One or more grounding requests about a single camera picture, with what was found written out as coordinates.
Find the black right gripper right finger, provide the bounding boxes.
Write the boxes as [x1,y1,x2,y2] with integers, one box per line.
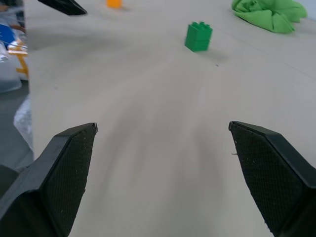
[228,120,316,237]

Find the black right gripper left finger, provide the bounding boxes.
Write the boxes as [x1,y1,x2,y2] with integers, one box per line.
[0,122,98,237]

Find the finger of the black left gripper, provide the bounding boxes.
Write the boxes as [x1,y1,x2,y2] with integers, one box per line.
[38,0,88,16]

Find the orange small object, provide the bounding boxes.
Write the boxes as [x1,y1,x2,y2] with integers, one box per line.
[106,0,123,9]

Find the blue package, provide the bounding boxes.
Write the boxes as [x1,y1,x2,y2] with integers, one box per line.
[0,23,16,47]

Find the crinkled clear plastic sheet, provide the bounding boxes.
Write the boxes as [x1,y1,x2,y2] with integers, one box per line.
[13,95,35,152]

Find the green toy brick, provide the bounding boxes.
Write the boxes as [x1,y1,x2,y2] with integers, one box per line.
[184,21,214,53]

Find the crumpled green cloth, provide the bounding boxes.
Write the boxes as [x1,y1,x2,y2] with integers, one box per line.
[231,0,309,34]

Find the orange-yellow plastic frame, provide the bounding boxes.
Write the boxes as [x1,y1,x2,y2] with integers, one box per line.
[8,44,30,80]

